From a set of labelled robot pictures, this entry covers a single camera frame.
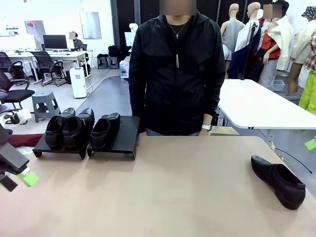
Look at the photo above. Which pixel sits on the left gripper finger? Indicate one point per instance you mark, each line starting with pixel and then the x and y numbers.
pixel 29 179
pixel 7 182

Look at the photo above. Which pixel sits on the black smooth leather shoe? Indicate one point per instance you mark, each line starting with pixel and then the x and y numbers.
pixel 55 133

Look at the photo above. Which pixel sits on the black perforated buckle shoe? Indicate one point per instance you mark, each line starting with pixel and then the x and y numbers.
pixel 79 126

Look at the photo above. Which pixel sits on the person's right forearm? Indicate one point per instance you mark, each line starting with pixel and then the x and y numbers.
pixel 137 103

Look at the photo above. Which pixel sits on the person's left forearm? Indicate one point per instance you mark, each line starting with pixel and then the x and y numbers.
pixel 209 106

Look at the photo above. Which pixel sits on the dark grey shoe stand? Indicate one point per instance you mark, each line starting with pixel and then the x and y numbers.
pixel 59 151
pixel 128 133

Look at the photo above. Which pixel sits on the person's left hand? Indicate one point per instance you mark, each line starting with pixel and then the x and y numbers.
pixel 204 133

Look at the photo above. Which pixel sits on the clear bubble wrap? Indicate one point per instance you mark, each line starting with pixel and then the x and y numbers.
pixel 24 149

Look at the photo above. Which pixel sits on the maroon cloth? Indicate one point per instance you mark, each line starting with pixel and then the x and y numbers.
pixel 24 140

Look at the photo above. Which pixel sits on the mannequin plaid shirt neon trousers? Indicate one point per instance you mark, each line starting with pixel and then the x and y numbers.
pixel 311 93

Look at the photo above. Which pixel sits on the grey fuzzy slippers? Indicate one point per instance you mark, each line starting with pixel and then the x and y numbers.
pixel 293 96

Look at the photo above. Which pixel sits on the white bag with black headset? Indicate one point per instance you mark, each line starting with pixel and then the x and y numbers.
pixel 23 116

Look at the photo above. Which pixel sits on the white folding table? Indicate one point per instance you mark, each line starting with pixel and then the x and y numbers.
pixel 259 106

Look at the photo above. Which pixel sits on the grey plastic stool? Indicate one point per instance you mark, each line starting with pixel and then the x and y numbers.
pixel 102 62
pixel 45 98
pixel 113 62

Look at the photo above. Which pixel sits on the black office chair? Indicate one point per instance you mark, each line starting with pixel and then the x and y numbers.
pixel 43 61
pixel 14 95
pixel 3 61
pixel 17 70

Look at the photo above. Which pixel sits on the tan cardboard box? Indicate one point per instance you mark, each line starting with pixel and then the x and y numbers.
pixel 223 131

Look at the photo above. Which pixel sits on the mannequin beige jacket bucket hat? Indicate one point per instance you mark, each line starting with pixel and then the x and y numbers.
pixel 302 47

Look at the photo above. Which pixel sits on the black bin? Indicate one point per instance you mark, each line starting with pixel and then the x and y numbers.
pixel 216 120

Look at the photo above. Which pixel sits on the white smartwatch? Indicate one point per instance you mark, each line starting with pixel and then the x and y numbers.
pixel 207 127

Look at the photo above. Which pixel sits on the white air purifier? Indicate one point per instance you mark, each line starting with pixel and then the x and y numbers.
pixel 78 84

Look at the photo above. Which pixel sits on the mannequin red top cream jacket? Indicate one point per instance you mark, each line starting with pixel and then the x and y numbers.
pixel 284 37

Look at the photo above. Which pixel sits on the black tripod pole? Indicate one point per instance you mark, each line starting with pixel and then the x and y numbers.
pixel 250 44

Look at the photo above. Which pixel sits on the mannequin in white navy jacket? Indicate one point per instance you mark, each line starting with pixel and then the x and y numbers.
pixel 243 39

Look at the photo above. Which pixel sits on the white office desk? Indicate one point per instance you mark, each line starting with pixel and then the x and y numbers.
pixel 64 54

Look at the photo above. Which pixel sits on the mannequin in grey tank top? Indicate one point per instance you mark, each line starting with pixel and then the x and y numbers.
pixel 233 32

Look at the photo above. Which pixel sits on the black computer monitor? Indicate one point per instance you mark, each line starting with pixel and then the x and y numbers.
pixel 54 42

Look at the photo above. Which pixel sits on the seated office worker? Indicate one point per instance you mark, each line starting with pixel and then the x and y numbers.
pixel 77 44

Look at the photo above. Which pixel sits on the lit computer tower case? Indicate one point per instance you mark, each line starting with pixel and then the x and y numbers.
pixel 124 70

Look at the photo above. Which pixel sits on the black backpack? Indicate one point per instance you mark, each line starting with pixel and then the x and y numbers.
pixel 114 51

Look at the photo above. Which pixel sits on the person in black jacket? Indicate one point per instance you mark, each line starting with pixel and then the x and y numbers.
pixel 172 74

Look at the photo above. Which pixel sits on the white figure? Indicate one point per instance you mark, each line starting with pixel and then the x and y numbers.
pixel 133 28

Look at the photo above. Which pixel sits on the wall poster with red sign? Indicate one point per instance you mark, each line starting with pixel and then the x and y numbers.
pixel 34 26

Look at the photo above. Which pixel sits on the grey wall panel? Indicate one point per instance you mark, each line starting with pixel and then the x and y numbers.
pixel 90 24

